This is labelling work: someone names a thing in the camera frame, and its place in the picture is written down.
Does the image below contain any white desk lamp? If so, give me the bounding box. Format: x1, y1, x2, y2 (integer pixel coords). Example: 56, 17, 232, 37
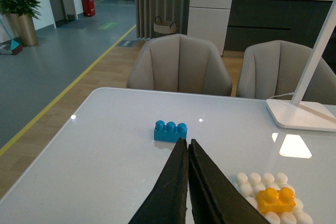
266, 1, 335, 132

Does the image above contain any potted green plant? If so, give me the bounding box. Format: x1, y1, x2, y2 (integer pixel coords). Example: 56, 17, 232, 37
1, 0, 41, 47

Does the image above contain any yellow two-stud block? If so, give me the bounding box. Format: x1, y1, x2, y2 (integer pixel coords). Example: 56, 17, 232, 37
255, 187, 296, 214

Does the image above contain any beige chair left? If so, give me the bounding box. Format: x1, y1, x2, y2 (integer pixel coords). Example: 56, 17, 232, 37
127, 34, 233, 96

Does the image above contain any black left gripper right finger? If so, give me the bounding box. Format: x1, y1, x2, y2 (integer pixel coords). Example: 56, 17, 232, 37
188, 139, 269, 223

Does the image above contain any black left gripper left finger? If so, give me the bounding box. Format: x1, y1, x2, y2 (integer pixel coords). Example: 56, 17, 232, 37
129, 138, 188, 223

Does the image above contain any woven laundry basket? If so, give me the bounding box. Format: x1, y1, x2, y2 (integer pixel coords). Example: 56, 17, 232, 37
153, 16, 177, 38

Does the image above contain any beige chair right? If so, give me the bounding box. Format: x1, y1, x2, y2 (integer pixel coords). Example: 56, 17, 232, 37
236, 40, 335, 105

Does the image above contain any red bin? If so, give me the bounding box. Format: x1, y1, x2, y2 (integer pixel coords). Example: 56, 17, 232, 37
81, 0, 96, 17

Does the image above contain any dark kitchen counter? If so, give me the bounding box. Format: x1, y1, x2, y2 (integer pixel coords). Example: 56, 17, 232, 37
224, 0, 333, 52

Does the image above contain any white studded base plate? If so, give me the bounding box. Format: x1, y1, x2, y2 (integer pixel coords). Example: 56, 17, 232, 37
234, 172, 313, 223

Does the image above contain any white drawer cabinet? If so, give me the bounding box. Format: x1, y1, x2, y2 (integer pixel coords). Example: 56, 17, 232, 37
187, 0, 232, 55

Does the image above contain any white lamp cable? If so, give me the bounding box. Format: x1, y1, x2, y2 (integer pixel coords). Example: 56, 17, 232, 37
267, 92, 296, 100

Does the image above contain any teal broom and dustpan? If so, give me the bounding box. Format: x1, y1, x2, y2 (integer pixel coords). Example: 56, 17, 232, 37
1, 20, 23, 55

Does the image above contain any beige chair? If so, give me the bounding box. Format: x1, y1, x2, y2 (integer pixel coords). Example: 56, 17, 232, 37
127, 34, 233, 96
236, 40, 335, 105

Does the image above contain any blue three-stud block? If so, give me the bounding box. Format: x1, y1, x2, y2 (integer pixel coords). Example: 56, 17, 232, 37
154, 120, 187, 143

